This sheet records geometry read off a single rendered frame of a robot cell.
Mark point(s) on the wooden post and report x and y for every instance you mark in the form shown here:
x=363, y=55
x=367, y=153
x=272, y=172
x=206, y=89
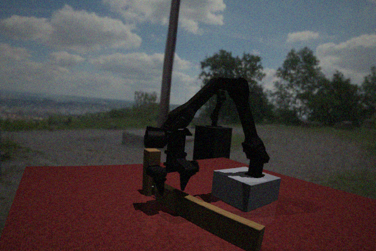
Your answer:
x=151, y=157

